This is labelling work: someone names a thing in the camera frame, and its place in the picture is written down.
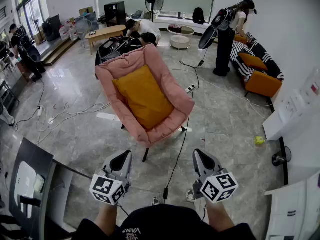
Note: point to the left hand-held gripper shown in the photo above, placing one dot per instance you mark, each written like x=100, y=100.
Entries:
x=107, y=186

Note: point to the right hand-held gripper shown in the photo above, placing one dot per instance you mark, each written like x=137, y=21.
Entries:
x=217, y=187

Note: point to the person's left forearm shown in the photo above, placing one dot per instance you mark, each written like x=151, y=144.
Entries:
x=106, y=219

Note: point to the person's right forearm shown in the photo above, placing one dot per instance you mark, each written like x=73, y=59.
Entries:
x=218, y=216

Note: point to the orange striped sofa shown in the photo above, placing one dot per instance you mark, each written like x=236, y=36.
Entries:
x=263, y=84

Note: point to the person's right shoe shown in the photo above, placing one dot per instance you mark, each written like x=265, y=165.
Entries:
x=191, y=195

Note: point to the person's shoe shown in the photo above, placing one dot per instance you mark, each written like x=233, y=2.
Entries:
x=191, y=195
x=158, y=201

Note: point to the person's left shoe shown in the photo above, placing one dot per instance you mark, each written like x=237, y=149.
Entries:
x=158, y=201

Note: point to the small yellow object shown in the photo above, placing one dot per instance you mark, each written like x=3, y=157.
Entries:
x=259, y=140

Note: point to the person's black shirt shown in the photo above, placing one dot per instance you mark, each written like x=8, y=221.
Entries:
x=170, y=224

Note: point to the white power strip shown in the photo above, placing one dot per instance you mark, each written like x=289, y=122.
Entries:
x=40, y=111
x=190, y=88

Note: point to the dark grey side table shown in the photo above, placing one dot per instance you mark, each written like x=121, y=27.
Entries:
x=37, y=159

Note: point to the small white case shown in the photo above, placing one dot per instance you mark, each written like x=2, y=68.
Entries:
x=39, y=183

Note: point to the white drawer unit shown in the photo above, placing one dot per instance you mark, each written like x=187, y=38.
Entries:
x=287, y=209

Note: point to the pink padded folding chair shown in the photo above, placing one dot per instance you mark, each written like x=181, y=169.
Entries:
x=130, y=61

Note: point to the white flat device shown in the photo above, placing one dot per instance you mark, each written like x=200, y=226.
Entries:
x=23, y=184

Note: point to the white paper sheet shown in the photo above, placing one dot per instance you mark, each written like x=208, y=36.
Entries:
x=292, y=107

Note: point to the round white side table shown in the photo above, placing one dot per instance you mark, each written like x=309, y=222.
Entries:
x=180, y=41

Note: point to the oval wooden coffee table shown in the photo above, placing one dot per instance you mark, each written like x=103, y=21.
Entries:
x=107, y=31

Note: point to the small black framed board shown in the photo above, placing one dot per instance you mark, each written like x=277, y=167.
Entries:
x=93, y=33

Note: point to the brown wooden cabinet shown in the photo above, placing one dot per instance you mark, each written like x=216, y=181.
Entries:
x=23, y=70

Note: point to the dark red box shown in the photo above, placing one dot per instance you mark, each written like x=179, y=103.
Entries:
x=175, y=28

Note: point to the clear water jug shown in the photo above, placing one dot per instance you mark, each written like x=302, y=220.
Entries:
x=73, y=32
x=63, y=32

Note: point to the black backpack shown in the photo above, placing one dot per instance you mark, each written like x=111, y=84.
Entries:
x=198, y=16

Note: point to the grey bag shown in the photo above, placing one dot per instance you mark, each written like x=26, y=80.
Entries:
x=137, y=14

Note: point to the black cabinet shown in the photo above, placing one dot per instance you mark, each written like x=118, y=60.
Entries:
x=115, y=12

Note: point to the dark washing machine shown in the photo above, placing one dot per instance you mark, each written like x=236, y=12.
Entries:
x=51, y=29

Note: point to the cardboard box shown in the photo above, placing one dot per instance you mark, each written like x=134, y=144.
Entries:
x=86, y=11

